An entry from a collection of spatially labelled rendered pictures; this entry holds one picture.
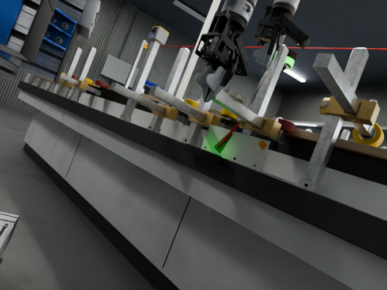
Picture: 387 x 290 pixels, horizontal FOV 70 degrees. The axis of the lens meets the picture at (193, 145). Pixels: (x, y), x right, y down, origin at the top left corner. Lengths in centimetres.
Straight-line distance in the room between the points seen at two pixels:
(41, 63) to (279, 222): 81
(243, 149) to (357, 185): 37
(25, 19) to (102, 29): 724
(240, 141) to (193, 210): 48
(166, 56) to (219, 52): 720
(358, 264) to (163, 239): 89
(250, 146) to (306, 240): 32
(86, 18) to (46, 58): 16
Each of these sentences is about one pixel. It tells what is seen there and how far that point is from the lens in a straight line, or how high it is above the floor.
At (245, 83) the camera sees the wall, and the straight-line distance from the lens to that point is 879.
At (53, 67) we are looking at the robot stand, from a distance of 91.
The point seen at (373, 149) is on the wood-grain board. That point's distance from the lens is 101.
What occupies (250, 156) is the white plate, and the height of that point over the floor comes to 73.
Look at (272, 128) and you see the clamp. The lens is 91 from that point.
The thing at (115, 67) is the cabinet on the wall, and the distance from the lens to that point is 724.
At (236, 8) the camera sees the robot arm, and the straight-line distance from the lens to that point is 75.
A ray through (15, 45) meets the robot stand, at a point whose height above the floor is 73.
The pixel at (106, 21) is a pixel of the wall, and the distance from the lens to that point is 776.
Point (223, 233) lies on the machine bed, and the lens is 120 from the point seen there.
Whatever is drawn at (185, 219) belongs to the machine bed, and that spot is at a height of 37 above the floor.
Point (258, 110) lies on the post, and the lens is 96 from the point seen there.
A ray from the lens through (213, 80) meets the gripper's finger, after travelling 70.
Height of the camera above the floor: 69
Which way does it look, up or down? 1 degrees up
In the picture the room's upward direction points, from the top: 21 degrees clockwise
